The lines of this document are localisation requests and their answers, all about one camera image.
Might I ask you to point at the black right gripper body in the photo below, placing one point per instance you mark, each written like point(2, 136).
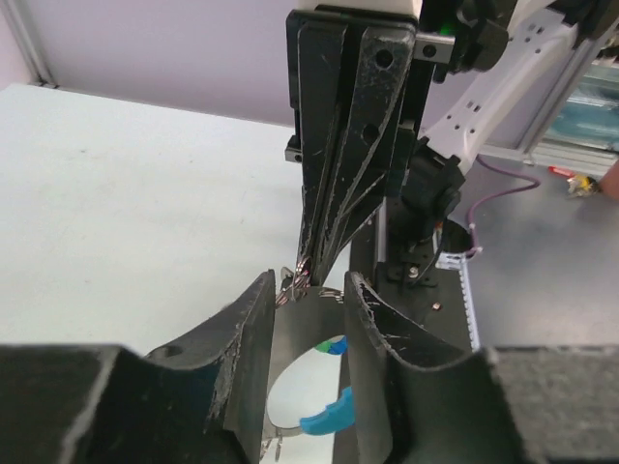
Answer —
point(412, 101)

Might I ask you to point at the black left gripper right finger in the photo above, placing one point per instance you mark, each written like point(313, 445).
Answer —
point(539, 405)

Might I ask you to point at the right aluminium cross profile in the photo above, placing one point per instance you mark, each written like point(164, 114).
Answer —
point(567, 75)

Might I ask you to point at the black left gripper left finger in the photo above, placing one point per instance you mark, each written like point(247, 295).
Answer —
point(199, 398)

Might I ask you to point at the left aluminium frame post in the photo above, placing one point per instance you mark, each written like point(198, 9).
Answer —
point(28, 41)

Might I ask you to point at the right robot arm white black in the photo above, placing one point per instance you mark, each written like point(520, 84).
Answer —
point(486, 56)

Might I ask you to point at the blue key tag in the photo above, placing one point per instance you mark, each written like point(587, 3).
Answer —
point(338, 347)

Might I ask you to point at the small split rings bunch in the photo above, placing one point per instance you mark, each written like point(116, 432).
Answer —
point(295, 280)

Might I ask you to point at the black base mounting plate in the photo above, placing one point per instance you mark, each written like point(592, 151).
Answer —
point(411, 309)

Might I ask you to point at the large metal keyring blue handle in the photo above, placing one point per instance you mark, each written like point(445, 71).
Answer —
point(303, 319)

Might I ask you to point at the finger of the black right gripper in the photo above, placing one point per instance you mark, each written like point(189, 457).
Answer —
point(374, 70)
point(319, 56)

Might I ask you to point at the grey slotted cable duct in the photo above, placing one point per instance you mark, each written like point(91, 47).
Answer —
point(459, 262)

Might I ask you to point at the red tool on bench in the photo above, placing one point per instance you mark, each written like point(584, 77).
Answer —
point(561, 171)

